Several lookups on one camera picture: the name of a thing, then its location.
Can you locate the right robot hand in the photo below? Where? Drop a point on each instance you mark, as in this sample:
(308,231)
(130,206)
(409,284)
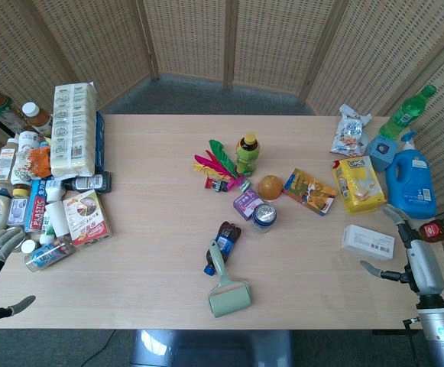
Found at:
(423,260)

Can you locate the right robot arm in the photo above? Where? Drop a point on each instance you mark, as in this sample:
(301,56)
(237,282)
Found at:
(439,332)

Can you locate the blue and white can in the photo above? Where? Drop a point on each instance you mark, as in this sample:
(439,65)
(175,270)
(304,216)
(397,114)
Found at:
(264,217)

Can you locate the purple small box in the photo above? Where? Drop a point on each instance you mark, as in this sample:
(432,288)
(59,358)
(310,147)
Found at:
(247,203)

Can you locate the brown tea bottle red label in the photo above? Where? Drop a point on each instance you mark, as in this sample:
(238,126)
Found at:
(441,228)

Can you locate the clear bottle blue label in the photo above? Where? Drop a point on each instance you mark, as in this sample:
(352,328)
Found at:
(47,254)

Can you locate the small purple label jar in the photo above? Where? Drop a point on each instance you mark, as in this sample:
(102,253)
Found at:
(17,208)

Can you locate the white cardboard box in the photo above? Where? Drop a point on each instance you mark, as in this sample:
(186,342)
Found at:
(367,243)

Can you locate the green white tube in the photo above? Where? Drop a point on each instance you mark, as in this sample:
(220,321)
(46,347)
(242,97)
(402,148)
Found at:
(46,229)

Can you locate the plastic wrap box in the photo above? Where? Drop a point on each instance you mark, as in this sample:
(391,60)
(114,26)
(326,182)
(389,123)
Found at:
(37,206)

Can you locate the blue detergent bottle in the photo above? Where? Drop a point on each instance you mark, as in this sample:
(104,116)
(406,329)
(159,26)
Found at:
(410,183)

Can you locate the white cylindrical bottle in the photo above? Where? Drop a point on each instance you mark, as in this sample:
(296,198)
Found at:
(59,218)

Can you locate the beige bottle barcode label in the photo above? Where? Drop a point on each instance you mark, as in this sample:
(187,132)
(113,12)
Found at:
(4,162)

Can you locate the yellow snack bag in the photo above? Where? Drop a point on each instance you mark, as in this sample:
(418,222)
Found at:
(358,185)

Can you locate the red white food box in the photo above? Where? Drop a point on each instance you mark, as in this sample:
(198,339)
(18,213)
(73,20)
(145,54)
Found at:
(86,219)

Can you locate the orange snack bag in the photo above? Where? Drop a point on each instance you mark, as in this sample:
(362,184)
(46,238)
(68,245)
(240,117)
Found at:
(38,162)

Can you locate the grey blue tissue box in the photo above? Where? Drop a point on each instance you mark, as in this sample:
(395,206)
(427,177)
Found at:
(383,151)

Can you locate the white cup noodle tub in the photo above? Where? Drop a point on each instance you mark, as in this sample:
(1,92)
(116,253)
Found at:
(28,140)

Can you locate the dark sauce bottle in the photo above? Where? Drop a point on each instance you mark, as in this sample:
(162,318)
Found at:
(89,182)

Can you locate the orange yellow snack box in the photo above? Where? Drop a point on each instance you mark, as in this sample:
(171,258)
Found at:
(308,190)

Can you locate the green soda bottle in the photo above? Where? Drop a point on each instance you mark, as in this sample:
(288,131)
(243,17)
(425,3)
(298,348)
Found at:
(405,112)

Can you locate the white nut snack bag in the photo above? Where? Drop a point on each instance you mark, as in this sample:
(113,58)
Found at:
(348,132)

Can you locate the brown drink bottle white cap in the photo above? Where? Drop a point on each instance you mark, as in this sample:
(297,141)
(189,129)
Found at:
(38,118)

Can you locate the tea bottle white cap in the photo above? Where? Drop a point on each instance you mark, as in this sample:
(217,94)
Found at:
(2,109)

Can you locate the white tissue pack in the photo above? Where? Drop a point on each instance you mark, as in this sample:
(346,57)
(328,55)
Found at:
(72,130)

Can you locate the orange round fruit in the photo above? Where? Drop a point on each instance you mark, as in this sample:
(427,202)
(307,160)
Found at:
(270,187)

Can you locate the small green white packet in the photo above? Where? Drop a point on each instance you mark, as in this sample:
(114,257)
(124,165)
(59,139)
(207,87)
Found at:
(245,186)

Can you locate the green lint roller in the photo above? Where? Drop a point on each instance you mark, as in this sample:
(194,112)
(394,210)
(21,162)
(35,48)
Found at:
(227,290)

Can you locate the cola bottle blue label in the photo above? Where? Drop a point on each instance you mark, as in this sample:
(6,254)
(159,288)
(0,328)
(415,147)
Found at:
(222,245)

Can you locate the green tea bottle yellow cap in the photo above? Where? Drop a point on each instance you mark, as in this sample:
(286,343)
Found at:
(248,156)

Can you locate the colourful feather shuttlecock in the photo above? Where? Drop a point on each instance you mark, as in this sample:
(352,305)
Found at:
(216,164)

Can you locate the bamboo folding screen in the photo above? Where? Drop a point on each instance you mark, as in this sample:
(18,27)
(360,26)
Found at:
(221,49)

